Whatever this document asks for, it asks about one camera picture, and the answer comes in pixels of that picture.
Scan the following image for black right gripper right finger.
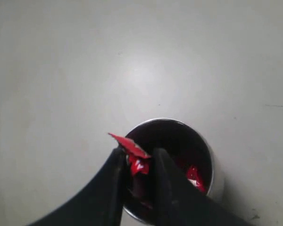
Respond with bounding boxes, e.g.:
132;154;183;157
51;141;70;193
153;149;283;226

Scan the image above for stainless steel cup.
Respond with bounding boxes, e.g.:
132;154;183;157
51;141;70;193
122;118;225;224

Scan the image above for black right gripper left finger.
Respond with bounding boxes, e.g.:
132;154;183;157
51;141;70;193
31;147;127;226

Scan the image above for candies inside cup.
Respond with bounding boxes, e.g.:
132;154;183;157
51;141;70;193
175;159;207;193

